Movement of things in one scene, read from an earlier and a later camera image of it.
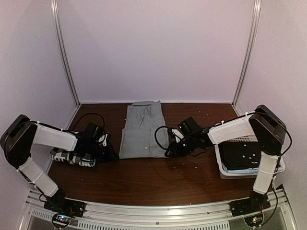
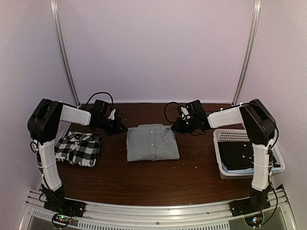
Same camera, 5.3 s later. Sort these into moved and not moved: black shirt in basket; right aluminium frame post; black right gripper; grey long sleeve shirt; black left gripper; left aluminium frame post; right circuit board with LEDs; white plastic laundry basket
Moved: grey long sleeve shirt; black right gripper; black left gripper
Not moved: right aluminium frame post; black shirt in basket; left aluminium frame post; right circuit board with LEDs; white plastic laundry basket
